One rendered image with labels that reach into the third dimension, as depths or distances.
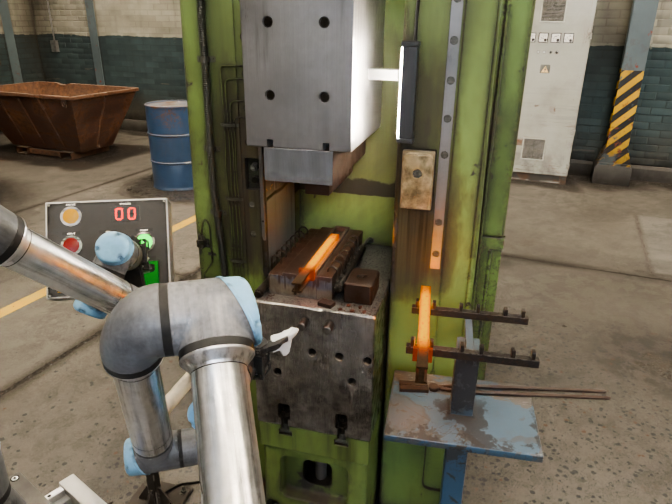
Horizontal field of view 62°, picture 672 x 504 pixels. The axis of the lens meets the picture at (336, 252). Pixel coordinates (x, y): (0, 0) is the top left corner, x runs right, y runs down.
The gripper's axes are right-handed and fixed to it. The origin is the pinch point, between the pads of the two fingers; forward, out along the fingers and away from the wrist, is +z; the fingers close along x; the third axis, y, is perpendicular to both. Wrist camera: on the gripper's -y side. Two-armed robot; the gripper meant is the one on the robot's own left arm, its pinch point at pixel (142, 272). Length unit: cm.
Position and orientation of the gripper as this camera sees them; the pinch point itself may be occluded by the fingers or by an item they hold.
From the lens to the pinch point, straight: 164.5
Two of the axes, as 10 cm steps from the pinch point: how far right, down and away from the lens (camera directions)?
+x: -9.8, 0.6, -1.6
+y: -0.8, -9.9, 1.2
